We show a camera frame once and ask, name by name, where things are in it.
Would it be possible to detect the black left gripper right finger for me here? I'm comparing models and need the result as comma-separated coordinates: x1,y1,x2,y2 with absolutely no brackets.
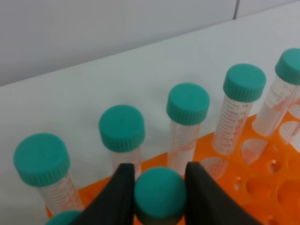
185,162,260,225

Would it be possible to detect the back-row teal-capped tube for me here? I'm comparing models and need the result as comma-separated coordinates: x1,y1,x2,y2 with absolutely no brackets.
166,82,210,176
253,48,300,136
212,63,266,155
13,133,84,215
98,105,145,177

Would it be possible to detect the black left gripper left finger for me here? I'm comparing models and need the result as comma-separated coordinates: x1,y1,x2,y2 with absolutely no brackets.
72,163,135,225

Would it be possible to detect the front-left teal-capped racked tube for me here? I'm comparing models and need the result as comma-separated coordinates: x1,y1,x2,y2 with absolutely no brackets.
45,210,81,225

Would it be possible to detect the teal-capped test tube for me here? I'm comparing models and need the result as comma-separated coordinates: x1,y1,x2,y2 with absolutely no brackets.
134,167,187,225

